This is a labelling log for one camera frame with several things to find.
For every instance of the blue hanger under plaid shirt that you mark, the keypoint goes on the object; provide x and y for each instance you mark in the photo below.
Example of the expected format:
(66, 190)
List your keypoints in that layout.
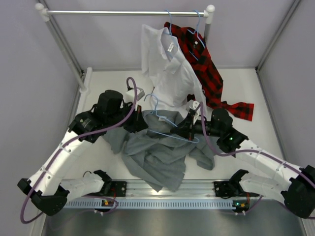
(195, 41)

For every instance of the metal clothes rail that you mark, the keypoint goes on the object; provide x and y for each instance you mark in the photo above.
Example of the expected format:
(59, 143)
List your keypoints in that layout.
(208, 13)

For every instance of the light blue hanger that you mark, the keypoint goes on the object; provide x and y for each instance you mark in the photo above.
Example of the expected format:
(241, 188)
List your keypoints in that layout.
(154, 111)

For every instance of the right aluminium frame post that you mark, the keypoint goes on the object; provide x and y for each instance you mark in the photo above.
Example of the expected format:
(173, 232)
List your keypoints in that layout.
(280, 29)

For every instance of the white shirt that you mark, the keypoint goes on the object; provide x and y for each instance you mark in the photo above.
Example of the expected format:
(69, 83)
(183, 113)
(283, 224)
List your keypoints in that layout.
(172, 76)

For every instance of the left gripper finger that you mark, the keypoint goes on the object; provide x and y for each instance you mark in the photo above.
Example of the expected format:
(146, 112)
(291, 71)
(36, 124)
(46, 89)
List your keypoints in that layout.
(134, 128)
(139, 118)

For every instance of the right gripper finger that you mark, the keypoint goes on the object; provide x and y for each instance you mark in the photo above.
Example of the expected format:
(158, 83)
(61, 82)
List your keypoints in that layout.
(186, 124)
(184, 133)

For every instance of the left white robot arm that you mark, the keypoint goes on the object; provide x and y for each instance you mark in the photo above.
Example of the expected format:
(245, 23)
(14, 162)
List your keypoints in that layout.
(48, 190)

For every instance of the perforated cable duct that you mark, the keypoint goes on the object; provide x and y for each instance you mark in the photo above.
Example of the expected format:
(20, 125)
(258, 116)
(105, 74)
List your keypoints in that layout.
(85, 203)

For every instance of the right rack upright pole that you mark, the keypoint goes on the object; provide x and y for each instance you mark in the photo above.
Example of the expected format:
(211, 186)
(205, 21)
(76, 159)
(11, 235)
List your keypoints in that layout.
(208, 22)

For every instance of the red black plaid shirt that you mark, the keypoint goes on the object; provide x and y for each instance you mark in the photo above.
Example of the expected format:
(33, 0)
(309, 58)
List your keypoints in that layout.
(210, 79)

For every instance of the grey shirt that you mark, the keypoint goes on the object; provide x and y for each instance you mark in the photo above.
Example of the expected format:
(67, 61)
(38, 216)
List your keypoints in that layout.
(157, 159)

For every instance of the white rack foot bar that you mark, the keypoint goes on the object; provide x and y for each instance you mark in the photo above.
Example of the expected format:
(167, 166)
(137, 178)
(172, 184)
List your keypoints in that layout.
(84, 92)

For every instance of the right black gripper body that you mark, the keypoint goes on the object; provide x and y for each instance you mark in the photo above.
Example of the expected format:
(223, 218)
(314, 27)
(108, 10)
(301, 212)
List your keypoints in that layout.
(211, 131)

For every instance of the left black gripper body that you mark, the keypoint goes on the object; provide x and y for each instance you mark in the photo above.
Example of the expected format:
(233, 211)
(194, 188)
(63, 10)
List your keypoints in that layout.
(114, 119)

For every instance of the rack upright pole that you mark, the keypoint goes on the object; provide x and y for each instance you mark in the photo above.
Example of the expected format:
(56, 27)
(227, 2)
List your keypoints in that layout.
(65, 51)
(208, 22)

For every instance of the blue hanger under white shirt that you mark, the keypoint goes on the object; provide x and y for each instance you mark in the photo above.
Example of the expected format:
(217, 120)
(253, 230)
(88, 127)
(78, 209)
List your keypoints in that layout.
(173, 28)

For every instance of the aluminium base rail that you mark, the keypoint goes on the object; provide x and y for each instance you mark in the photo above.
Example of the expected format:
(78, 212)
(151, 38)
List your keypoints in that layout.
(138, 189)

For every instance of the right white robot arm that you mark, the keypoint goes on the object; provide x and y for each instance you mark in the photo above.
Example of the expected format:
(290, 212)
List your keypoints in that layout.
(290, 185)

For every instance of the left rack upright pole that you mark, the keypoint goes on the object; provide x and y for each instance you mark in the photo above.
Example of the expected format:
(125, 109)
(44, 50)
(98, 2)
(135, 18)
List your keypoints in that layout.
(65, 51)

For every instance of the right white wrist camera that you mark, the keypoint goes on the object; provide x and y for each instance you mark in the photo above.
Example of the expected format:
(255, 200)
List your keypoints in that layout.
(195, 106)

